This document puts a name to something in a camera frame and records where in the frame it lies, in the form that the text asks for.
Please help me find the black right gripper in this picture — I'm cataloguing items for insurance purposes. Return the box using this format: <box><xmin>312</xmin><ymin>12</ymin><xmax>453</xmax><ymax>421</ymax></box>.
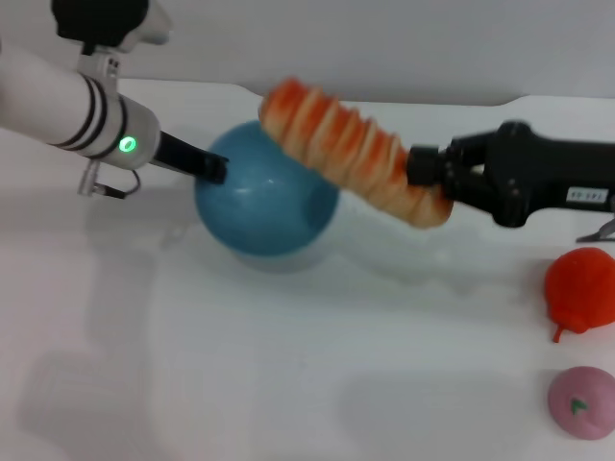
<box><xmin>406</xmin><ymin>119</ymin><xmax>615</xmax><ymax>230</ymax></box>

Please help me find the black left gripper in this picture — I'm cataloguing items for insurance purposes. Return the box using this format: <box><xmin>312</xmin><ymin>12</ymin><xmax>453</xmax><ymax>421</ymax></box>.
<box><xmin>152</xmin><ymin>130</ymin><xmax>231</xmax><ymax>186</ymax></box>

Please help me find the blue bowl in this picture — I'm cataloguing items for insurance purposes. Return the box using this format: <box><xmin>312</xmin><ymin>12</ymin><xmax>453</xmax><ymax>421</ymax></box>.
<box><xmin>193</xmin><ymin>119</ymin><xmax>341</xmax><ymax>275</ymax></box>

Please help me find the long ridged orange bread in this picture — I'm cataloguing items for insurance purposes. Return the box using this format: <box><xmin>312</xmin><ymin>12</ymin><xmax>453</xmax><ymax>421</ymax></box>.
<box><xmin>258</xmin><ymin>76</ymin><xmax>454</xmax><ymax>231</ymax></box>

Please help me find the red pepper toy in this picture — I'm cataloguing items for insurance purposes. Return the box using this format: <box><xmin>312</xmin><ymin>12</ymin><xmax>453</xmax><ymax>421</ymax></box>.
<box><xmin>544</xmin><ymin>247</ymin><xmax>615</xmax><ymax>344</ymax></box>

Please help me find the pink bun with green leaf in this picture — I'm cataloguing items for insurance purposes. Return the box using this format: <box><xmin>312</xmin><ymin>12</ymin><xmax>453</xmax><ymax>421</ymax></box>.
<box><xmin>548</xmin><ymin>365</ymin><xmax>615</xmax><ymax>441</ymax></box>

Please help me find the left arm connector cable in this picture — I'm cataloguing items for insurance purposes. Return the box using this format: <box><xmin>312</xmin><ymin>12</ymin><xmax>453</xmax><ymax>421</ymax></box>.
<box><xmin>77</xmin><ymin>160</ymin><xmax>141</xmax><ymax>201</ymax></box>

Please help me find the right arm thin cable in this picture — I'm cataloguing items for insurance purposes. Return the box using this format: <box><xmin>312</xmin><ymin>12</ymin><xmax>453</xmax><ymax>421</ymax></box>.
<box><xmin>575</xmin><ymin>199</ymin><xmax>615</xmax><ymax>243</ymax></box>

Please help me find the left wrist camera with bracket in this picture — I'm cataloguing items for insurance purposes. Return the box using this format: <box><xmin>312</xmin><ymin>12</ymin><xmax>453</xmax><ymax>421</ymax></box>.
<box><xmin>50</xmin><ymin>0</ymin><xmax>173</xmax><ymax>90</ymax></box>

